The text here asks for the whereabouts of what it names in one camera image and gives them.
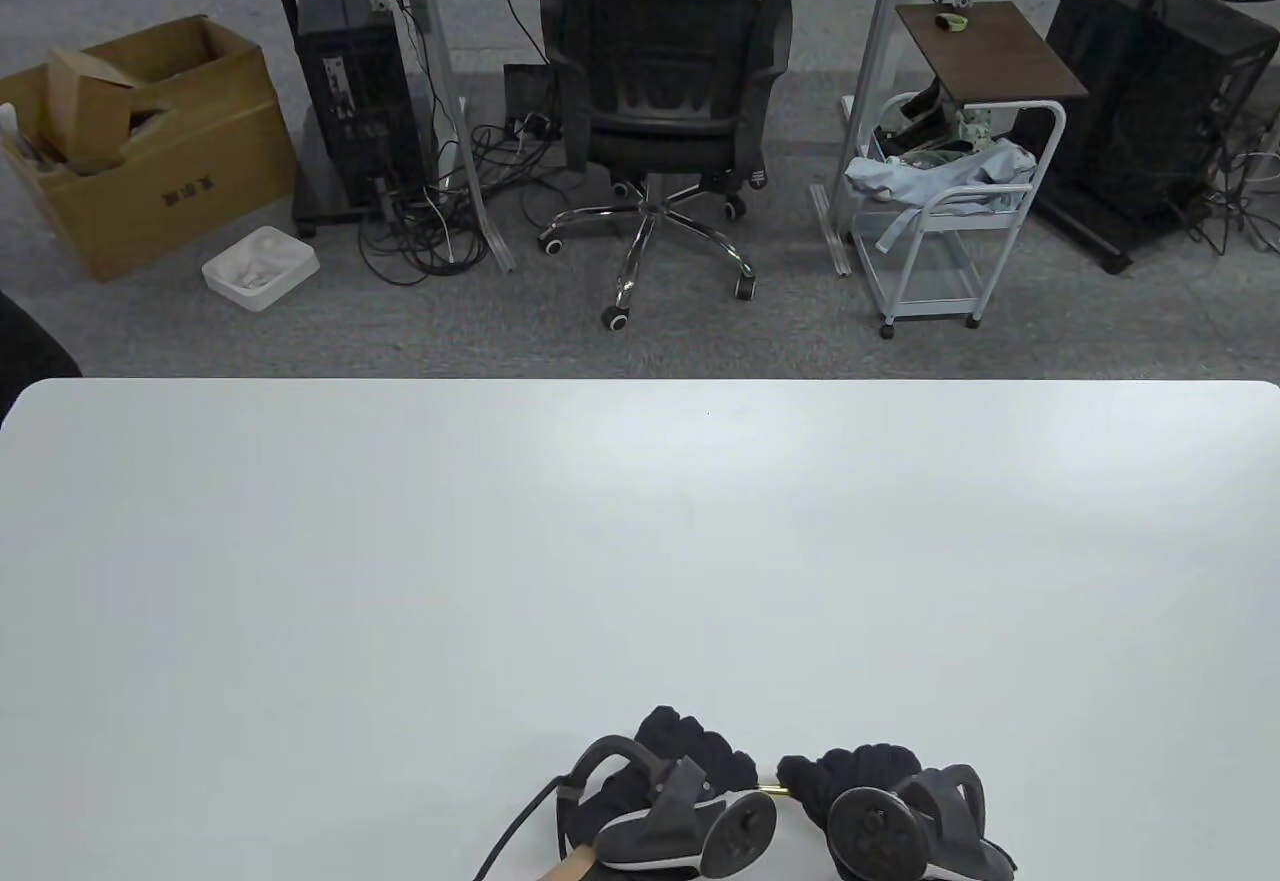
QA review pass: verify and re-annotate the person's left hand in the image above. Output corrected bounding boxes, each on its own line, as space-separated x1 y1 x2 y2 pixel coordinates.
560 706 763 872

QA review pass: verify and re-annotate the person's right hand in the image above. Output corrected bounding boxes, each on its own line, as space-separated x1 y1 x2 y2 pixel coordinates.
778 743 1016 881

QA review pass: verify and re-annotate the grey right hand controller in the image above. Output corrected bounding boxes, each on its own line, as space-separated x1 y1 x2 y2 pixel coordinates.
826 764 1016 881

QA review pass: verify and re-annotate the grey hand controller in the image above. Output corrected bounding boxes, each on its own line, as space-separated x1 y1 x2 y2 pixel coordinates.
826 764 1016 881
558 736 779 874

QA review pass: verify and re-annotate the grey left hand controller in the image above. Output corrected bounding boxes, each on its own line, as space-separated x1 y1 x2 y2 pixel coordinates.
558 736 779 874

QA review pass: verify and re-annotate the white metal cart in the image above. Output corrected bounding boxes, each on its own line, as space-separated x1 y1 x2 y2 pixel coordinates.
848 91 1067 340

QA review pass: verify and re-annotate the light blue cloth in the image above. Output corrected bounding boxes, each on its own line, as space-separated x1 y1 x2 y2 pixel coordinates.
845 141 1039 255

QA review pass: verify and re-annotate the white plastic tray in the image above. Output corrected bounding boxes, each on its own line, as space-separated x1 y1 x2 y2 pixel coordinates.
201 226 321 313

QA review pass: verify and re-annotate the small black box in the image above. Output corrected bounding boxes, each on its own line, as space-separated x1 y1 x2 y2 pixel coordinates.
503 63 554 138

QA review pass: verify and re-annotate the black mesh office chair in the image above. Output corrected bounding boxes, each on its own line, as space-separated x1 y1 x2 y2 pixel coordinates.
538 0 803 332

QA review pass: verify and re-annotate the white desk with metal legs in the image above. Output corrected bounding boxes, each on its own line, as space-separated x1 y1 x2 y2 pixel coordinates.
318 0 1026 277

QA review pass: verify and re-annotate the brown top side table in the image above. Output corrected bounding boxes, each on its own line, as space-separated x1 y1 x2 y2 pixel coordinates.
895 1 1089 122

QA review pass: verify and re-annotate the large black computer tower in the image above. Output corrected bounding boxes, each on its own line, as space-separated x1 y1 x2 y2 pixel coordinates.
1030 0 1280 274

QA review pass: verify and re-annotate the black computer tower on trolley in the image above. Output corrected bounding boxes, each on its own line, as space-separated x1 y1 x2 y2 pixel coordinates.
291 0 426 240

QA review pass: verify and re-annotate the dark round object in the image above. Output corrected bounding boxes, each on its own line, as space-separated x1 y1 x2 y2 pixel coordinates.
0 289 83 412

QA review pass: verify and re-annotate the brown cardboard box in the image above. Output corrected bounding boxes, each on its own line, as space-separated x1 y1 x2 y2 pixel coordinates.
0 15 299 283

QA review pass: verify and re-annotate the tan strap piece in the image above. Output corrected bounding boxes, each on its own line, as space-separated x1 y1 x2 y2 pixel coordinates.
538 844 601 881

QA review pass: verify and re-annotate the black controller cable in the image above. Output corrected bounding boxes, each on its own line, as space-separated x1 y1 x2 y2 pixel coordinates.
474 776 573 881

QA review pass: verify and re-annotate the tangle of black cables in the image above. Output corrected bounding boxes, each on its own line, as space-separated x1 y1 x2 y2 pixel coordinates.
358 0 613 287

